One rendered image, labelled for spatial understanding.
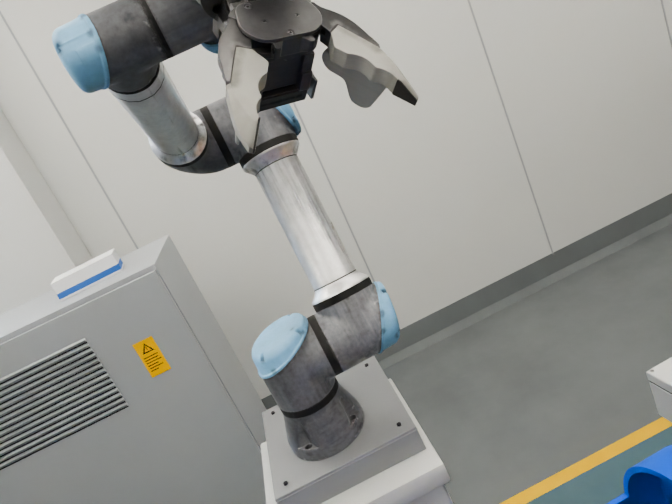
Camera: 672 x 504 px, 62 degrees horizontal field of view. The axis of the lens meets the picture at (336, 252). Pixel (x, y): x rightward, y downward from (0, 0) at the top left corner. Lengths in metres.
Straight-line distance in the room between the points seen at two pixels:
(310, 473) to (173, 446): 1.33
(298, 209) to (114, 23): 0.46
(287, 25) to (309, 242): 0.55
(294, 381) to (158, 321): 1.19
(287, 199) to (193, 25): 0.41
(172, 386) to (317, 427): 1.24
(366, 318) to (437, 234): 2.60
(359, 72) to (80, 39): 0.31
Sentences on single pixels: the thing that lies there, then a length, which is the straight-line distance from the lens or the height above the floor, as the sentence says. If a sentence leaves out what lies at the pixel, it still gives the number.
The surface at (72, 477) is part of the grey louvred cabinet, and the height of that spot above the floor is 0.86.
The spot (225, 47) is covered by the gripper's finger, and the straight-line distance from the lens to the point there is 0.47.
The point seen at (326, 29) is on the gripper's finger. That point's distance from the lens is 0.50.
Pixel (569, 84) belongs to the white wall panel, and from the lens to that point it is 3.84.
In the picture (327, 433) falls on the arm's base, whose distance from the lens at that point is 1.03.
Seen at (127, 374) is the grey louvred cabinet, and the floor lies 1.13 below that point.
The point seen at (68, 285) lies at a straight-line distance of 2.29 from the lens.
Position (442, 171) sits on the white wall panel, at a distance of 3.49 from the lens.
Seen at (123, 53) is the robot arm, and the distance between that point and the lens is 0.68.
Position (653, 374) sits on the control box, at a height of 1.10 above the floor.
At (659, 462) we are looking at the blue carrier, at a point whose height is 1.22.
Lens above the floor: 1.80
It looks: 17 degrees down
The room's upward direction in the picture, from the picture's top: 25 degrees counter-clockwise
